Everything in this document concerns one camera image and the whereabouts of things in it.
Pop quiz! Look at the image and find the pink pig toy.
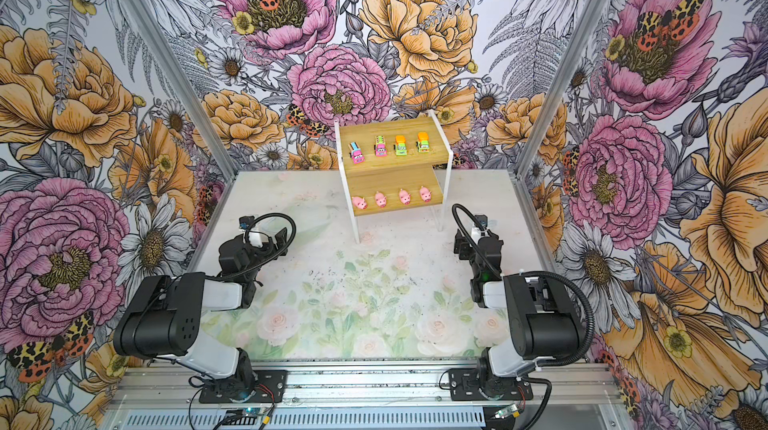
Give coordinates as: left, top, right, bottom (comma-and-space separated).
419, 186, 432, 202
352, 196, 368, 210
398, 189, 411, 205
374, 191, 387, 208

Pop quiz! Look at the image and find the green orange mixer truck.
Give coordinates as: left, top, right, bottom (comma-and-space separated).
416, 131, 431, 153
394, 135, 408, 156

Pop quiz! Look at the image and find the pink green toy truck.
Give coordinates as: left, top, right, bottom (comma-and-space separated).
374, 135, 388, 157

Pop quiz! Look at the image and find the pink teal toy truck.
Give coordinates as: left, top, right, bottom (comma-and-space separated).
348, 141, 365, 164

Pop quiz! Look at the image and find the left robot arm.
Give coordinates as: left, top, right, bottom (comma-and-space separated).
113, 212, 297, 402

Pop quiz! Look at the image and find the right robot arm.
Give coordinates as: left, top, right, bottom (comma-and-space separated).
448, 204, 596, 402

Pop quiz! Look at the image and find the two-tier bamboo white shelf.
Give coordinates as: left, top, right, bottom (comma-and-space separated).
334, 109, 453, 242

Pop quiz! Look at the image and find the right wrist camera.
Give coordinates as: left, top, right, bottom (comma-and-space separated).
471, 214, 498, 243

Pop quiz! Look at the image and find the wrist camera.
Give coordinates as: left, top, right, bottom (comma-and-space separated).
471, 214, 498, 243
238, 215, 255, 231

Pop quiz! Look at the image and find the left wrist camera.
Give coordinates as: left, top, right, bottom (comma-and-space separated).
238, 215, 255, 231

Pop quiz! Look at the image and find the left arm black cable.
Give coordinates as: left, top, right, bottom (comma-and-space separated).
224, 212, 298, 282

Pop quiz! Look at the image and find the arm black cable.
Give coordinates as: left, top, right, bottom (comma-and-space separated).
224, 212, 298, 282
451, 203, 595, 366

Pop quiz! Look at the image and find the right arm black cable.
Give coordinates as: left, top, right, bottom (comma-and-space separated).
451, 203, 595, 366

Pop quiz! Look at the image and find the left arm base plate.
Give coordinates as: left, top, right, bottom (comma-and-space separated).
199, 370, 288, 404

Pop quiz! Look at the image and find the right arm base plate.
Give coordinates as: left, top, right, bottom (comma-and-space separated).
447, 368, 533, 402

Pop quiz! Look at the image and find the aluminium front rail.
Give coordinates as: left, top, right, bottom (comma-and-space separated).
113, 360, 622, 410

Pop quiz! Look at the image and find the left aluminium corner post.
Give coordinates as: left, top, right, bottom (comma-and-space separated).
89, 0, 240, 180

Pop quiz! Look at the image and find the aluminium corner post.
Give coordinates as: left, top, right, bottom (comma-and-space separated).
514, 0, 631, 178
89, 0, 240, 180

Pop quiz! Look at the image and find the right aluminium corner post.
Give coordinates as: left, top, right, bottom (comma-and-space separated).
514, 0, 631, 178

